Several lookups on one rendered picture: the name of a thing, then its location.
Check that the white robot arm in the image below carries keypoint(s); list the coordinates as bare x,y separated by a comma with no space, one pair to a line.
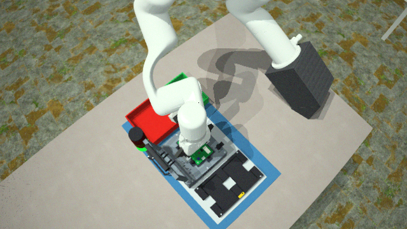
182,100

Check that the red bin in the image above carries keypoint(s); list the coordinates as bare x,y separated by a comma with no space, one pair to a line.
155,127

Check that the green bin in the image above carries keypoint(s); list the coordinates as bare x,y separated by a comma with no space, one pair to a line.
183,76

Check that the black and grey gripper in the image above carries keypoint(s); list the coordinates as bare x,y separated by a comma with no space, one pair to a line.
186,148

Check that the green circuit board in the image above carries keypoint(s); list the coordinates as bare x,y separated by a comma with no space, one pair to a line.
201,154

